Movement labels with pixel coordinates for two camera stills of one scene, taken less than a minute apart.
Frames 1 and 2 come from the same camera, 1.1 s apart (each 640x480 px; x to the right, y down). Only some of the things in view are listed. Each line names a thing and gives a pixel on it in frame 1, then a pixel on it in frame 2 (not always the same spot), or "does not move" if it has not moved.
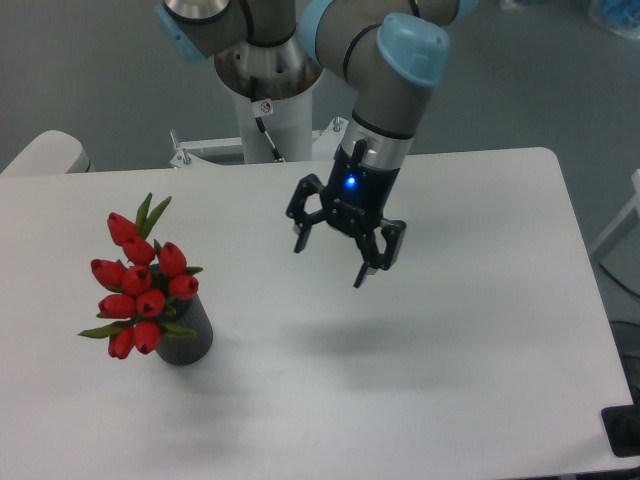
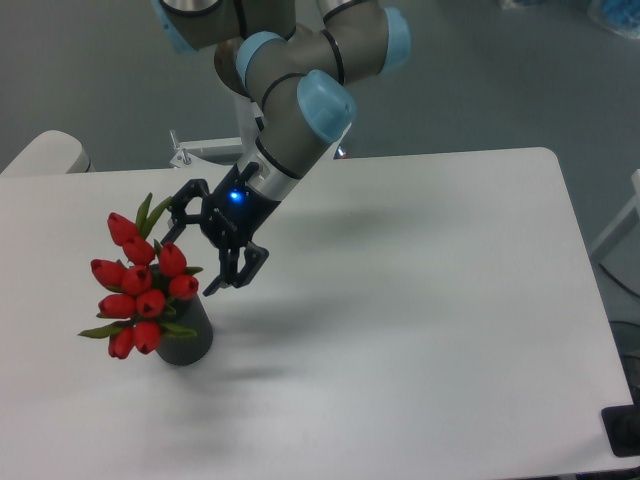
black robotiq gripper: x=355 y=197 → x=232 y=214
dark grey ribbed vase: x=186 y=351 does not move
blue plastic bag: x=622 y=17 does not move
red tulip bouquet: x=144 y=287 does not move
